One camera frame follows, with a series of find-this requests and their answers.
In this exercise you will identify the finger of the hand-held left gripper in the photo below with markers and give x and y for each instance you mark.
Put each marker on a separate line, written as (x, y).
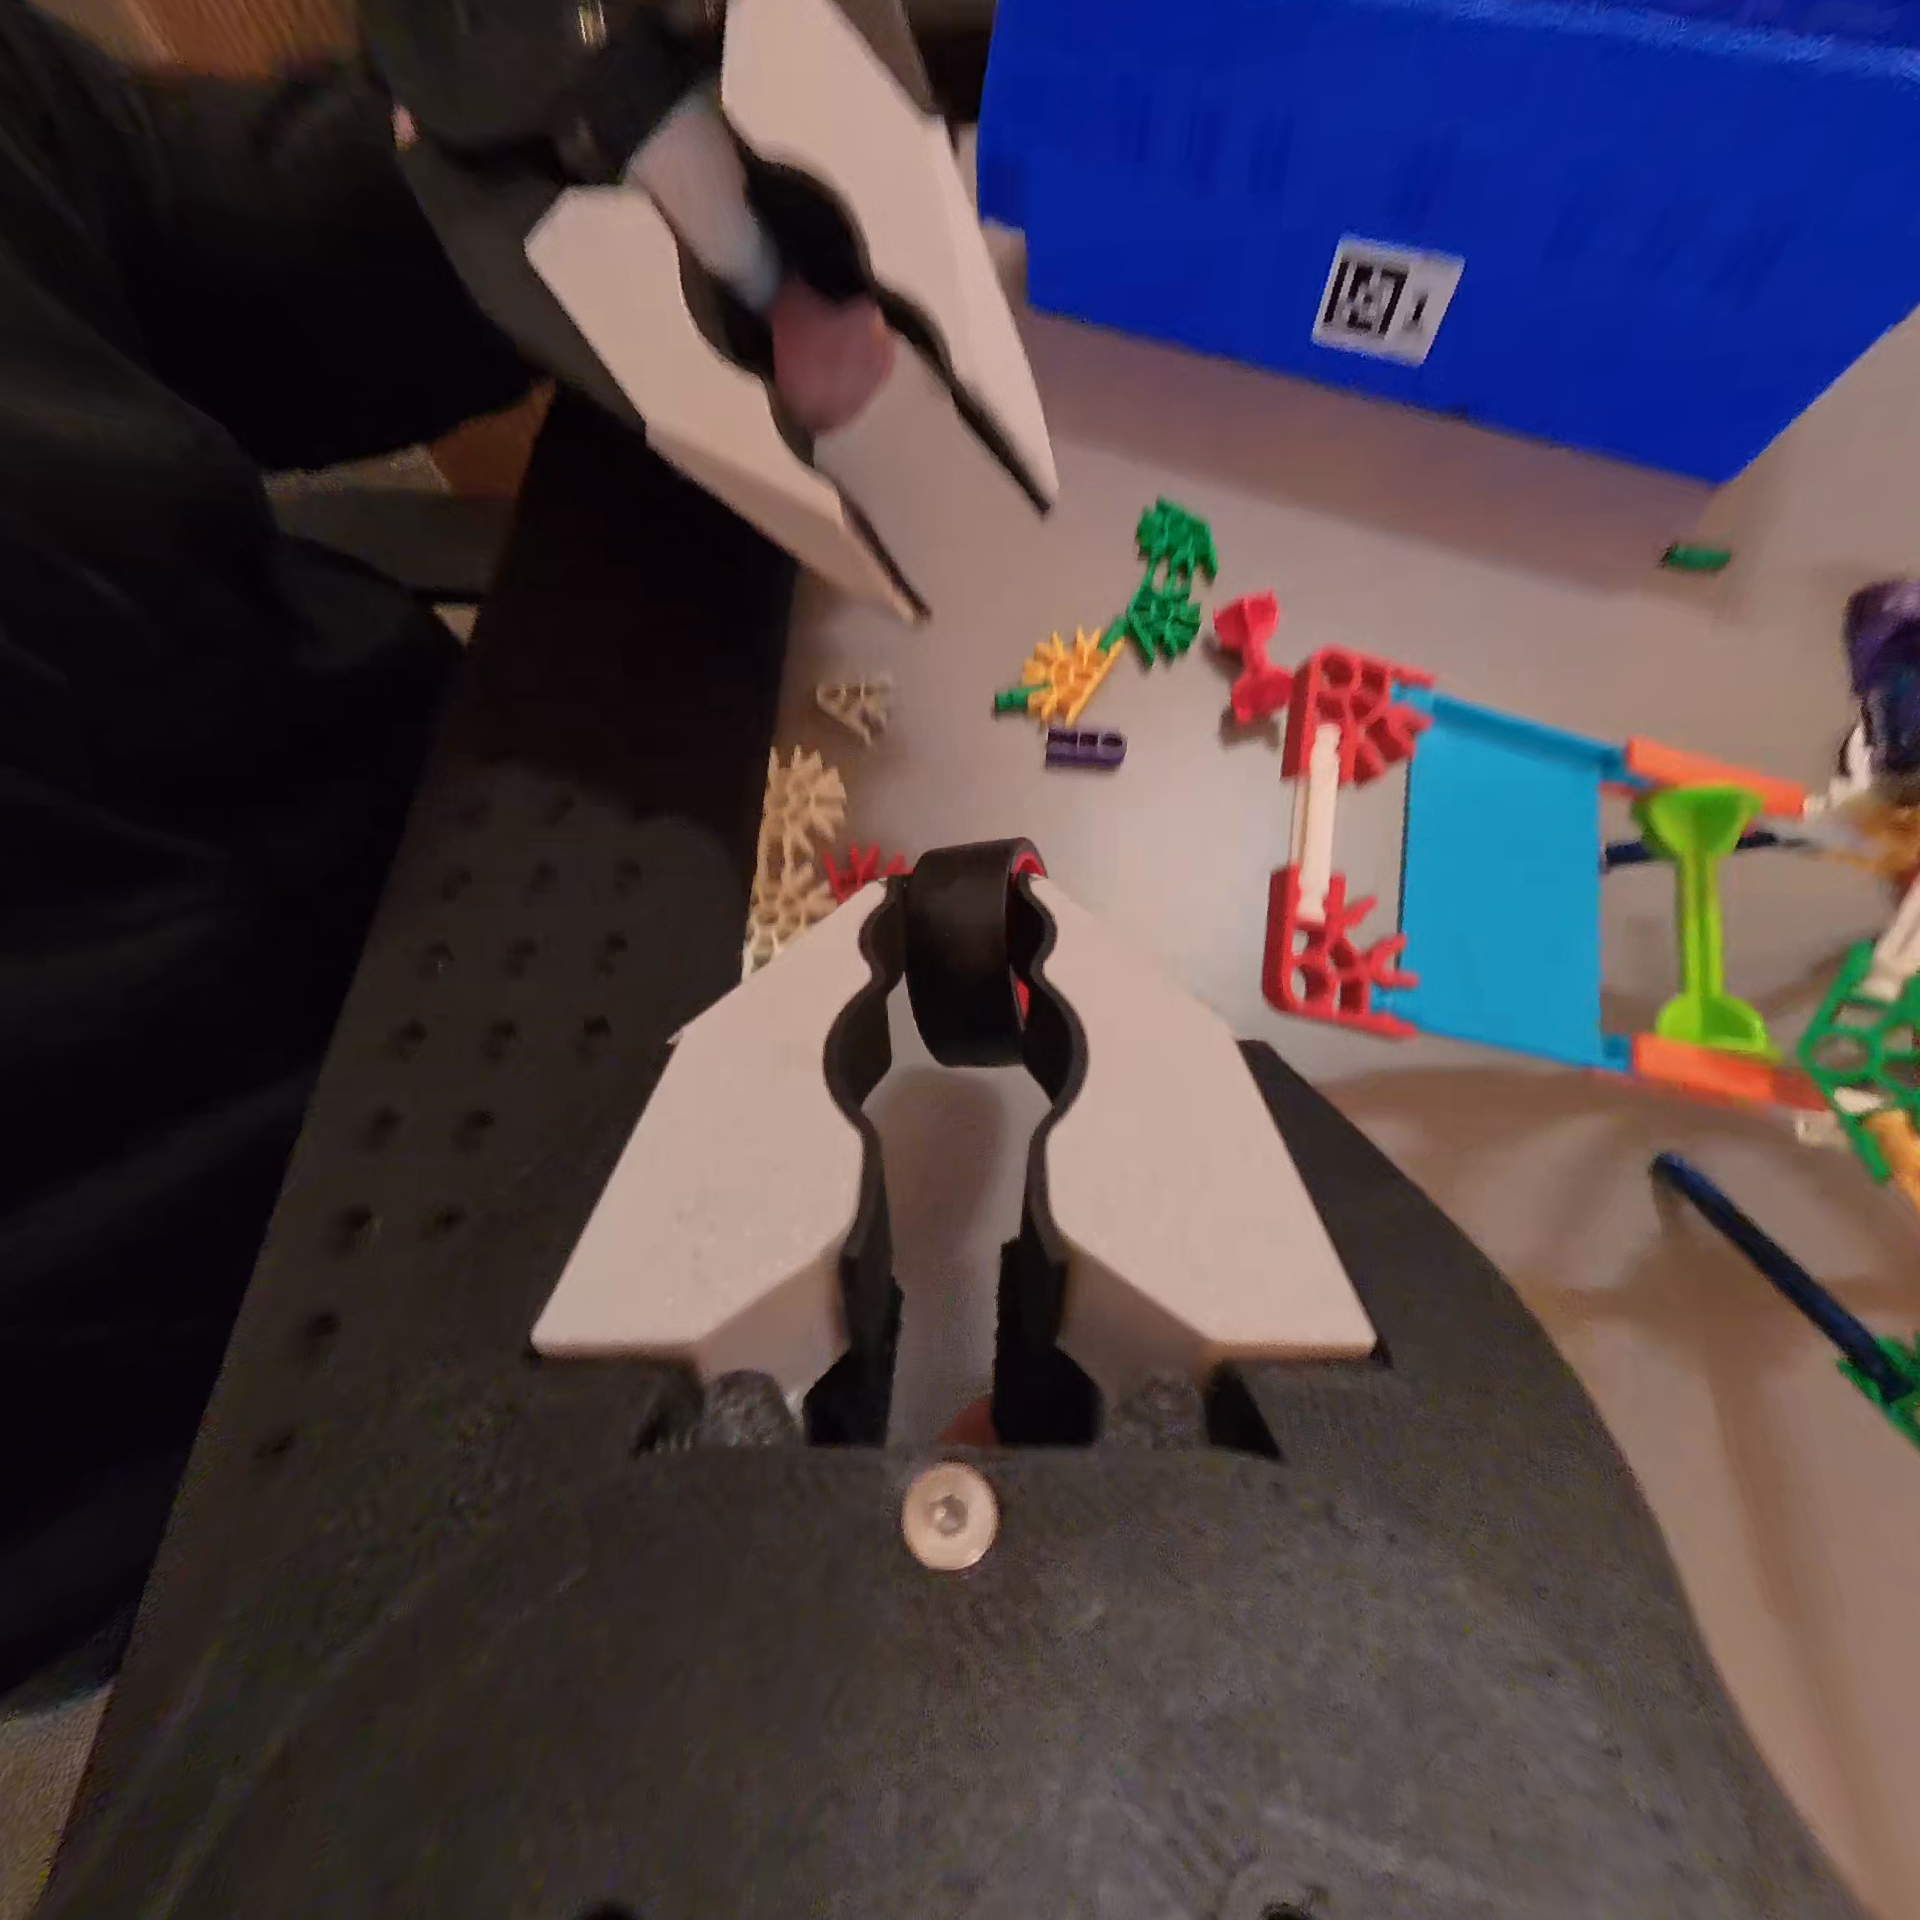
(901, 181)
(675, 374)

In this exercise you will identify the small green connector piece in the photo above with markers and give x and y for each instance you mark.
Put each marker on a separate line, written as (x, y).
(1695, 557)

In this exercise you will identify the small grey connector piece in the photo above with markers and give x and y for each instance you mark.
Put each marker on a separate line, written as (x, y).
(854, 710)

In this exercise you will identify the person's left hand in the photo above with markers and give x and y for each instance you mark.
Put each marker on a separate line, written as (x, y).
(833, 360)

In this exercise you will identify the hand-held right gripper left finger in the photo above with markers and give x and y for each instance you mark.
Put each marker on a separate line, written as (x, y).
(705, 1201)

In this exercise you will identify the person's left forearm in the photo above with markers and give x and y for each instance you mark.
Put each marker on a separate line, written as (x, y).
(224, 225)

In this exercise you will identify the red toy wheel black tyre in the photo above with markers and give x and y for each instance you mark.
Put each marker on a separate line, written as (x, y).
(968, 960)

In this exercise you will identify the colourful construction toy airplane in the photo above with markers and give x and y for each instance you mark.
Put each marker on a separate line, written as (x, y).
(1500, 871)

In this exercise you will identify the yellow connector with green rod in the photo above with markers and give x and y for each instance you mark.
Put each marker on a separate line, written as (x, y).
(1064, 675)

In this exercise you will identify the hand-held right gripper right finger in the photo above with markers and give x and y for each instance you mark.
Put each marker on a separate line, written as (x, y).
(1201, 1201)

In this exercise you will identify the white snowflake connector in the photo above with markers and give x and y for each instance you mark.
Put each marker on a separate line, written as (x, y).
(803, 803)
(789, 915)

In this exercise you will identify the red fan connector piece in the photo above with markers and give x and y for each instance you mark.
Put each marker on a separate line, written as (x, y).
(862, 871)

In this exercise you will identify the small purple toy piece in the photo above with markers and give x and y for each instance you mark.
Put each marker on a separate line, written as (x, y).
(1084, 747)

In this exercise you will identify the red bow-shaped connector piece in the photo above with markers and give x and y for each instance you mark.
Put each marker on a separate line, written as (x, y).
(1252, 661)

